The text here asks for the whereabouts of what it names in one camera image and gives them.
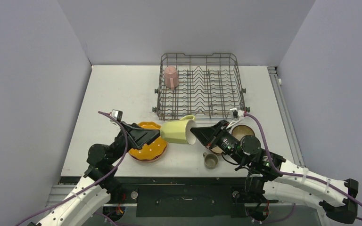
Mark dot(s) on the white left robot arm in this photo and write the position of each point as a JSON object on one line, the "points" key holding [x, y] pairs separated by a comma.
{"points": [[98, 183]]}

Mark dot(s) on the pink mug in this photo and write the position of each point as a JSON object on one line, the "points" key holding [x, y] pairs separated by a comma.
{"points": [[171, 77]]}

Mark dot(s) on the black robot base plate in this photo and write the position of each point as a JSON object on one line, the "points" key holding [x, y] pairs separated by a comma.
{"points": [[189, 197]]}

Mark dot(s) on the aluminium frame rail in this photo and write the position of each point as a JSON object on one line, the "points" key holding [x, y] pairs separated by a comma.
{"points": [[286, 119]]}

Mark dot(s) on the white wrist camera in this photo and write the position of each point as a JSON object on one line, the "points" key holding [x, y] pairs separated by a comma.
{"points": [[236, 115], [115, 115]]}

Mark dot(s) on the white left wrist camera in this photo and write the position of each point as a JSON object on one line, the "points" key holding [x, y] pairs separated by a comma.
{"points": [[115, 115]]}

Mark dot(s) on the brown ceramic bowl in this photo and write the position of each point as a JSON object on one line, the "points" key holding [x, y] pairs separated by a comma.
{"points": [[238, 132]]}

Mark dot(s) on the small grey-green cup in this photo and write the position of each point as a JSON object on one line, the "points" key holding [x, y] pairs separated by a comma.
{"points": [[210, 160]]}

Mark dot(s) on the pale yellow mug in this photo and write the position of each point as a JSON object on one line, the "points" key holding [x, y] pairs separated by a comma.
{"points": [[178, 131]]}

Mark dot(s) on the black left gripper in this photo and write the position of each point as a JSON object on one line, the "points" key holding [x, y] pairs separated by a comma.
{"points": [[139, 136]]}

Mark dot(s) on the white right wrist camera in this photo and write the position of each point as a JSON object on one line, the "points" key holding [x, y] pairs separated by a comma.
{"points": [[236, 115]]}

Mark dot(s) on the orange polka dot plate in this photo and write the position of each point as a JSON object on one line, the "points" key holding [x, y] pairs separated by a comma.
{"points": [[146, 151]]}

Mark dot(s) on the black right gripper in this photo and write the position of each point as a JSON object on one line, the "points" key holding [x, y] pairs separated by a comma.
{"points": [[216, 137]]}

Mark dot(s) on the grey wire dish rack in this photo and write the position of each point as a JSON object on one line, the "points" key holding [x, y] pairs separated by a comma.
{"points": [[209, 86]]}

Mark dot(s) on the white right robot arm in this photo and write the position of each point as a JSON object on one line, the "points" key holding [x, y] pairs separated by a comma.
{"points": [[274, 178]]}

